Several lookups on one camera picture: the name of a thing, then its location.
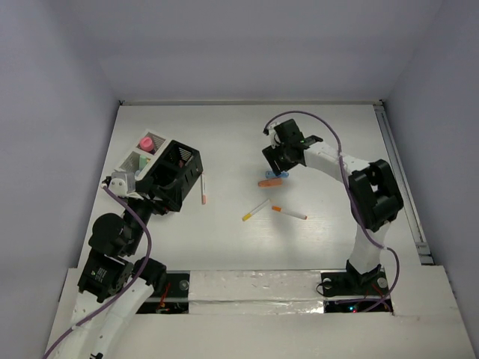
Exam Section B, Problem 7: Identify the green highlighter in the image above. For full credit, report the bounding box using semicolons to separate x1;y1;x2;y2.
138;155;150;171

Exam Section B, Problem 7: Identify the metal rail on right edge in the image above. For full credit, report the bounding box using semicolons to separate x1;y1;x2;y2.
373;105;435;266

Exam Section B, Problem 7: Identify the orange correction tape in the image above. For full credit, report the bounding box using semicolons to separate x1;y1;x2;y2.
257;178;283;188

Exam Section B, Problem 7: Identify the white pen yellow cap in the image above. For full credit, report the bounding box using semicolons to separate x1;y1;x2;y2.
242;199;270;221

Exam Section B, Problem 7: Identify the blue correction tape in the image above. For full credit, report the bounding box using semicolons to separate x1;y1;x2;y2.
265;171;289;179

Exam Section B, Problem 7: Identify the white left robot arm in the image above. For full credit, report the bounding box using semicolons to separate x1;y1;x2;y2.
56;172;189;358

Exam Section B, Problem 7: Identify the white pen orange cap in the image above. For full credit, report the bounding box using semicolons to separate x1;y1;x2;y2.
272;206;308;220

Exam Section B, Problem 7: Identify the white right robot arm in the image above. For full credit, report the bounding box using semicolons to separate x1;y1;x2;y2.
262;119;403;297

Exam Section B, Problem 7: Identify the white slotted container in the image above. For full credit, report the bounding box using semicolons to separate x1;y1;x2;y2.
115;129;171;181

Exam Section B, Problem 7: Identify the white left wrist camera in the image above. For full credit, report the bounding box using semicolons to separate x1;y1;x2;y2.
101;171;138;198

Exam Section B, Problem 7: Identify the black slotted pen holder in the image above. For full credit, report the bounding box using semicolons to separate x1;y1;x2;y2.
146;140;204;205

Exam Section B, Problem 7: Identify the white pen pink cap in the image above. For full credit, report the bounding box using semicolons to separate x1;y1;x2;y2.
200;174;207;205

